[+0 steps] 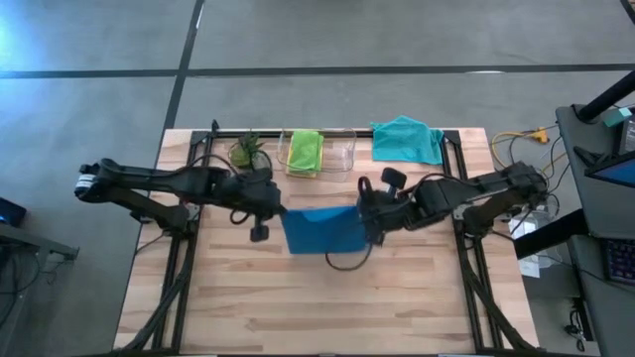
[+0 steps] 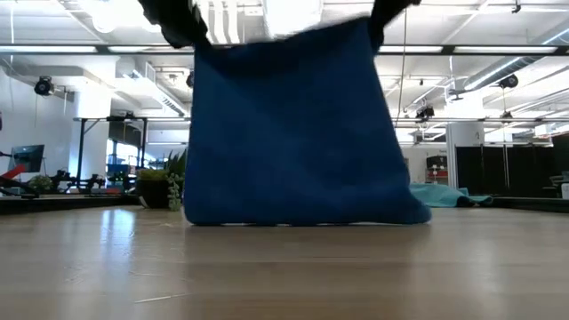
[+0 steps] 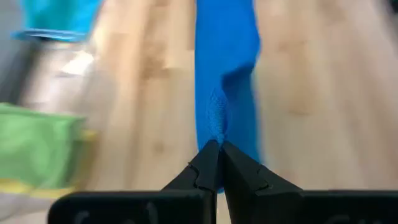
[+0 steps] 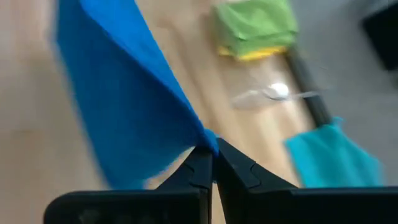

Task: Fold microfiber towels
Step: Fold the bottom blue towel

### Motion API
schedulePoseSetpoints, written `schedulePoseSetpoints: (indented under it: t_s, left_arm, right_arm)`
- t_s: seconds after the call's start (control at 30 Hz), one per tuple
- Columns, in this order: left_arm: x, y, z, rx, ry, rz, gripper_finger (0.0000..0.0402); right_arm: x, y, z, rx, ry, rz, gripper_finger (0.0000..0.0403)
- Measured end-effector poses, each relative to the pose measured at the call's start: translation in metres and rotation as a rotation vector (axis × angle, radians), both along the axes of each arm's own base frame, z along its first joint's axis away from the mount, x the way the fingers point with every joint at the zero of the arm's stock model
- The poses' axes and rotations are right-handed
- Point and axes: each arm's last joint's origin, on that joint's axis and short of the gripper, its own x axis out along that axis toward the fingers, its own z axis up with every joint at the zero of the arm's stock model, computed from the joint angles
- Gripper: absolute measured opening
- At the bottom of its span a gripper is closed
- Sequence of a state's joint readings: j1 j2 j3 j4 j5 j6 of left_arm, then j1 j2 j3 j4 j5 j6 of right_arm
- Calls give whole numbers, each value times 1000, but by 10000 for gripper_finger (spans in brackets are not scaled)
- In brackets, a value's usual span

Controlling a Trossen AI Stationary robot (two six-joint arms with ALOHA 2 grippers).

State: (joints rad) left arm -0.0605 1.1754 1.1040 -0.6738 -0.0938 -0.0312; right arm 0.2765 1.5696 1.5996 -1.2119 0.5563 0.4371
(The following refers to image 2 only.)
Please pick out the potted succulent plant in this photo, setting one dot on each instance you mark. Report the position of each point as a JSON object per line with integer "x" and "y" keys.
{"x": 160, "y": 186}

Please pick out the black aluminium table frame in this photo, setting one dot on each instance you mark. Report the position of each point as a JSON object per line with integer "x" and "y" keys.
{"x": 66, "y": 203}

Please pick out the tilted background monitor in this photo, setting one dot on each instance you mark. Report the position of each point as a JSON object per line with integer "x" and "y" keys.
{"x": 26, "y": 155}

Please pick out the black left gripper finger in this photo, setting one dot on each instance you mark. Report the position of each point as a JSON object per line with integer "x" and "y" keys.
{"x": 184, "y": 35}

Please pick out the black ceiling spotlight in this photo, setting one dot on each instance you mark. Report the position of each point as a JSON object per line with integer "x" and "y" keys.
{"x": 509, "y": 81}
{"x": 190, "y": 80}
{"x": 43, "y": 85}
{"x": 425, "y": 112}

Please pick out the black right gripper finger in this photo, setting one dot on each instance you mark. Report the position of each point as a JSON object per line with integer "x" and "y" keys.
{"x": 384, "y": 15}

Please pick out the teal microfiber towel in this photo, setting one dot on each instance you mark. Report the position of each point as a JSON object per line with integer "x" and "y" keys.
{"x": 444, "y": 195}

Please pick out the black overhead light bar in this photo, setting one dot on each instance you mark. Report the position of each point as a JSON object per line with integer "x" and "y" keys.
{"x": 489, "y": 49}

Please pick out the dark blue microfiber towel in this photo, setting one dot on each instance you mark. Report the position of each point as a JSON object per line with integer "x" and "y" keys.
{"x": 293, "y": 133}

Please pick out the black background rig frame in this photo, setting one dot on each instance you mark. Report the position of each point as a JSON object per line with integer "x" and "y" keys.
{"x": 111, "y": 118}

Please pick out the small background plant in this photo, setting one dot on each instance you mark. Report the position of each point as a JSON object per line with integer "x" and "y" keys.
{"x": 41, "y": 182}

